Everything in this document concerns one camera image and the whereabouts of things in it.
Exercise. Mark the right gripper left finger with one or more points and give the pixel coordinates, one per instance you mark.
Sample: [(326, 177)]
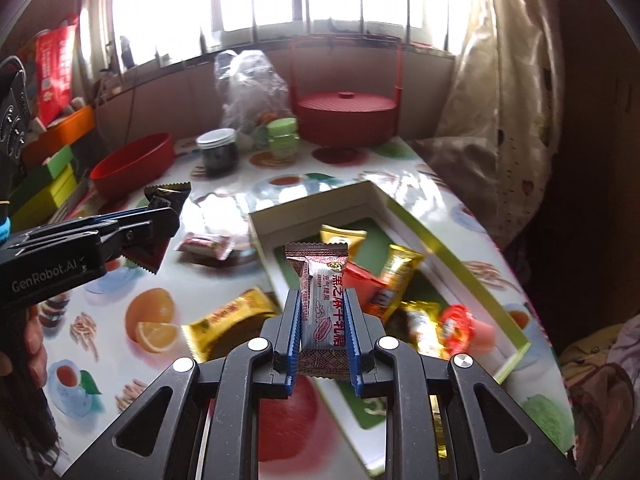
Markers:
[(200, 421)]

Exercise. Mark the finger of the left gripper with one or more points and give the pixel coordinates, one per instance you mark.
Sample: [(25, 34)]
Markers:
[(102, 238), (132, 219)]

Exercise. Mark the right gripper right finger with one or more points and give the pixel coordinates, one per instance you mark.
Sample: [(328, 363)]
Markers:
[(444, 416)]

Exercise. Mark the dark red snack packet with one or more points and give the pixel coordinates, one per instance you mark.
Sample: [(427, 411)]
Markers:
[(147, 248)]

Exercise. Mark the gold peanut candy pack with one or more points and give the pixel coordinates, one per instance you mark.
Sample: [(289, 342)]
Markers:
[(219, 332)]

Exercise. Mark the long gold bar back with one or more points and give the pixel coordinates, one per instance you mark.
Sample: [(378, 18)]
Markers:
[(423, 327)]

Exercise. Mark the long gold bar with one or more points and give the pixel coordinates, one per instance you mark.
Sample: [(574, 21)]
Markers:
[(396, 274), (423, 327)]

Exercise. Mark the pink jelly cup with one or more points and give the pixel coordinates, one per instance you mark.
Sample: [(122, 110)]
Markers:
[(461, 332), (366, 286)]

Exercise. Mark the white red nougat packet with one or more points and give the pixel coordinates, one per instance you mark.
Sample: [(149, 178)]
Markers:
[(320, 268)]

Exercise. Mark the long gold bar front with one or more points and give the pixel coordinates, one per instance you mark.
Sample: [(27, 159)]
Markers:
[(396, 274)]

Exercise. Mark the small gold peanut candy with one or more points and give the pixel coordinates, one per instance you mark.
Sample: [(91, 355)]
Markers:
[(352, 238)]

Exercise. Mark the person's left hand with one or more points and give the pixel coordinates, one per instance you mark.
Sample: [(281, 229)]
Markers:
[(37, 354)]

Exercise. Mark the red oval bowl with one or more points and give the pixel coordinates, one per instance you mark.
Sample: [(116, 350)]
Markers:
[(133, 166)]

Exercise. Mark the stacked colourful boxes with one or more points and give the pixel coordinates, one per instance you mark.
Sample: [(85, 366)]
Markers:
[(50, 176)]

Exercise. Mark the green white cardboard tray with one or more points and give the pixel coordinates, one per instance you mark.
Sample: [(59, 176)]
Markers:
[(292, 210)]

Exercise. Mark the dark glass jar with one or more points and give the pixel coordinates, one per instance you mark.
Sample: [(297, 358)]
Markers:
[(219, 152)]

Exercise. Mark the green jar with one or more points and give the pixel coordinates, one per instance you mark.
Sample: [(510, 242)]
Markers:
[(283, 138)]

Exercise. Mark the clear plastic bag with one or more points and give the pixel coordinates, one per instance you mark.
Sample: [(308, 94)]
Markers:
[(250, 88)]

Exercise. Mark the pile of clothes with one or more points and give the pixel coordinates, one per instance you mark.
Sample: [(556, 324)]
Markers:
[(602, 374)]

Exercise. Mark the red snack bag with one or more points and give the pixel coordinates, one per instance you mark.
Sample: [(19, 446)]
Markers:
[(54, 64)]

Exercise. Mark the beige patterned curtain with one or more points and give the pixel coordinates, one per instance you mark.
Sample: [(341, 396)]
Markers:
[(502, 118)]

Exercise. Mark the red basket with handle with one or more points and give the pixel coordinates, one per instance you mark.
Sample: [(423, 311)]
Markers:
[(346, 119)]

